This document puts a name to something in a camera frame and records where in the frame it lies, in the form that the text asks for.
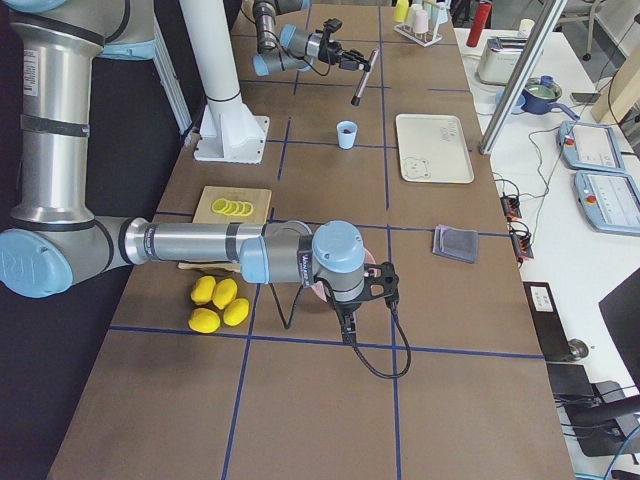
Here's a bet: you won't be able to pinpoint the blue pot with lid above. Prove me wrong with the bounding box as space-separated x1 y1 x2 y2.
521 75 580 121

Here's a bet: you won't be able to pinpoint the white toaster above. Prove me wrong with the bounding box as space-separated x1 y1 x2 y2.
477 36 527 85

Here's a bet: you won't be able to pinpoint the white wire cup rack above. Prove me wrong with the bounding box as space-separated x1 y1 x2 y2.
394 0 450 47

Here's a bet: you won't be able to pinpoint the wooden cutting board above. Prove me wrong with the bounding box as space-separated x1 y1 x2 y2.
177 185 274 275

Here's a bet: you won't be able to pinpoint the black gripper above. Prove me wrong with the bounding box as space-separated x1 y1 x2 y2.
329 261 399 345
315 18 366 71

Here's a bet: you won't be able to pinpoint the cream bear tray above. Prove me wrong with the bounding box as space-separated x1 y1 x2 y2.
395 114 474 184

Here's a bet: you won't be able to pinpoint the lemon slices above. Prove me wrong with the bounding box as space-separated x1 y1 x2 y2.
211 198 254 217

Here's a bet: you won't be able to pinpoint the whole lemon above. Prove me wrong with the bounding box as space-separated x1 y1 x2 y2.
190 275 217 305
188 308 221 334
212 278 238 310
223 298 250 327

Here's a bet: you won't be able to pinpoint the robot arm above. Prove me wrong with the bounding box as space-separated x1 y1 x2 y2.
1 1 205 227
252 1 379 346

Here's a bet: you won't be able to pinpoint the yellow plastic cup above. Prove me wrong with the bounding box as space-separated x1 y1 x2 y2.
393 0 410 23

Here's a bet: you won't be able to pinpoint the aluminium frame post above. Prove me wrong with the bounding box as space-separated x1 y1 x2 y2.
479 0 567 155

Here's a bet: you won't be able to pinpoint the white cup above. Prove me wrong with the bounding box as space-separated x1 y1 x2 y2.
517 18 535 38

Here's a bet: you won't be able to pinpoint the red bottle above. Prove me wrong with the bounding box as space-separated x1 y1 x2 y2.
466 0 493 47

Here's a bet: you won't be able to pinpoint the blue teach pendant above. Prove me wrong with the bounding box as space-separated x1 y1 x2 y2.
558 120 625 173
574 170 639 236

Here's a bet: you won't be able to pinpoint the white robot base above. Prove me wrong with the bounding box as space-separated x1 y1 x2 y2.
180 0 269 164

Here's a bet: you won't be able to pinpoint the light blue plastic cup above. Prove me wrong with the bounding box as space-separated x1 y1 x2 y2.
336 120 358 150

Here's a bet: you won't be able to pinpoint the pink plastic cup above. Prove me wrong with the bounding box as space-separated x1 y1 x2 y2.
411 9 429 35

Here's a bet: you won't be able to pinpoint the pink bowl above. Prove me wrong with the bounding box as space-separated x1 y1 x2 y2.
311 249 376 303

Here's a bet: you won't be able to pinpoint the grey cloth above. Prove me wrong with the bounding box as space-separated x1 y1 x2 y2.
432 224 479 264

